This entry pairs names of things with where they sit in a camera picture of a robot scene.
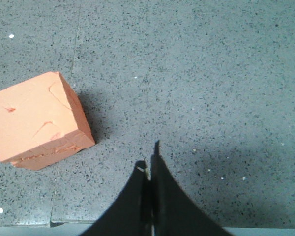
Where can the large front orange foam cube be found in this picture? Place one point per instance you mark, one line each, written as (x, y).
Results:
(42, 122)

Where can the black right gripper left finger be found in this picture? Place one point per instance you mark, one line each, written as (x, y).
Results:
(131, 213)

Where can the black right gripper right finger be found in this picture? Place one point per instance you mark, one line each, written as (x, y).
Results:
(174, 214)

